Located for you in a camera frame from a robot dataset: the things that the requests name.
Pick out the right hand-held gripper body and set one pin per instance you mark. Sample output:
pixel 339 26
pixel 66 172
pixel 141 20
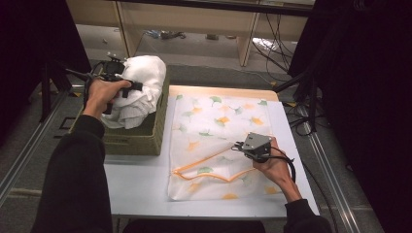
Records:
pixel 257 144

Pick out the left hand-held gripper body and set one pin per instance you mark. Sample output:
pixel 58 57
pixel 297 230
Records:
pixel 113 67

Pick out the white cloth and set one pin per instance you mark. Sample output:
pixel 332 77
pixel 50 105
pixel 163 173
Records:
pixel 144 74

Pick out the white leaf-print laundry bag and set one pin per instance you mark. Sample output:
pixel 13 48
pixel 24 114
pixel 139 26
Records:
pixel 220 136

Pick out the green woven basket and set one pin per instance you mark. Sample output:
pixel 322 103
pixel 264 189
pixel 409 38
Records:
pixel 139 139

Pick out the person's left hand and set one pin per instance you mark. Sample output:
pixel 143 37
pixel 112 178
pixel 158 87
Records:
pixel 100 93

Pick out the person's right hand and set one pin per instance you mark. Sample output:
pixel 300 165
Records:
pixel 278 168

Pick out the teal clutter on floor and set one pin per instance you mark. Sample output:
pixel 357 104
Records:
pixel 163 34

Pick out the black tripod stand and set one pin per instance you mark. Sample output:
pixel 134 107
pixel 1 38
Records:
pixel 45 93
pixel 311 97

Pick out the black curtain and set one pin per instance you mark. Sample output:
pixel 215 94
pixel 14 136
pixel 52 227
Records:
pixel 29 48
pixel 366 97

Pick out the wooden shelf unit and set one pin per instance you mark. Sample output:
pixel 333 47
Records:
pixel 194 19

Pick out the white plastic wrap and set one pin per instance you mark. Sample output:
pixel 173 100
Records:
pixel 264 42

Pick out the metal floor rail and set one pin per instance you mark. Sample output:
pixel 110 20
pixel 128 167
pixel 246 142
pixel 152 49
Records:
pixel 330 181
pixel 19 168

